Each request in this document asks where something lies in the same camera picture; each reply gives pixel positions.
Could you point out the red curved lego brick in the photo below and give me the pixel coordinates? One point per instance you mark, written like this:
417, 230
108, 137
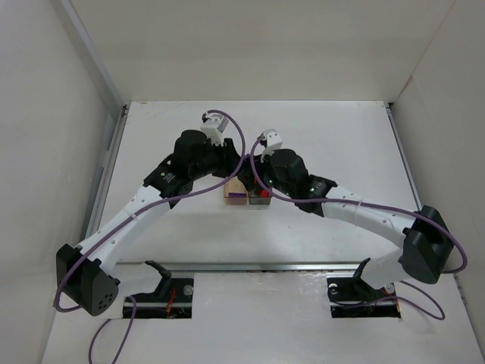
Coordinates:
261, 194

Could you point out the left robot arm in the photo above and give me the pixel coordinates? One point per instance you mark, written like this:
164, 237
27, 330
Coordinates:
160, 191

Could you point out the grey transparent container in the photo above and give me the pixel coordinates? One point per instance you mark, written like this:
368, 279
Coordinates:
254, 201

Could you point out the aluminium left rail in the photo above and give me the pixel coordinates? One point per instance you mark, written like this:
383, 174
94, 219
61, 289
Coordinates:
108, 167

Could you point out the aluminium front rail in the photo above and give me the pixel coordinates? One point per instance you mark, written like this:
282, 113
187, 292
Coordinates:
258, 266

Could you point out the aluminium rail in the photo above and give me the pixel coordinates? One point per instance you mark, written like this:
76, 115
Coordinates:
258, 266
108, 167
411, 181

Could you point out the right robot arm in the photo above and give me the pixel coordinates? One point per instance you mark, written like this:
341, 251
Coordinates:
421, 245

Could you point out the aluminium right rail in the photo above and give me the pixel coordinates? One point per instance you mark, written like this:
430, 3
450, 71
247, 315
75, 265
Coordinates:
411, 181

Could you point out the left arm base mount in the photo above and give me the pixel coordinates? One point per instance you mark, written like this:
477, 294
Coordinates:
171, 299

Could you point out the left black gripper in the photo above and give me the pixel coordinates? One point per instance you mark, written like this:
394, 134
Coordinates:
229, 158

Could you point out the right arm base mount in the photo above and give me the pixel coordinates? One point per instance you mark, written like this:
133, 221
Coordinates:
350, 297

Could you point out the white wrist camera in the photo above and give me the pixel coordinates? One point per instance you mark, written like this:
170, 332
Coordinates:
213, 126
271, 141

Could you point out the purple curved lego brick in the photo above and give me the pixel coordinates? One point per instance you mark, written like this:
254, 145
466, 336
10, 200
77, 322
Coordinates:
236, 195

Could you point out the amber transparent container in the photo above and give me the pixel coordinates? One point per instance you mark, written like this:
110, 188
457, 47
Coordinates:
234, 185

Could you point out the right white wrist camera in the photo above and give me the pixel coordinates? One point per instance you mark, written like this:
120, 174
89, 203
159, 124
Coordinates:
271, 141

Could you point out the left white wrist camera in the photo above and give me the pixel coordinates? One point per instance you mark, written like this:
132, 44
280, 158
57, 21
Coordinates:
213, 126

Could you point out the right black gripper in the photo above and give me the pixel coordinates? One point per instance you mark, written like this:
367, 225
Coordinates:
258, 171

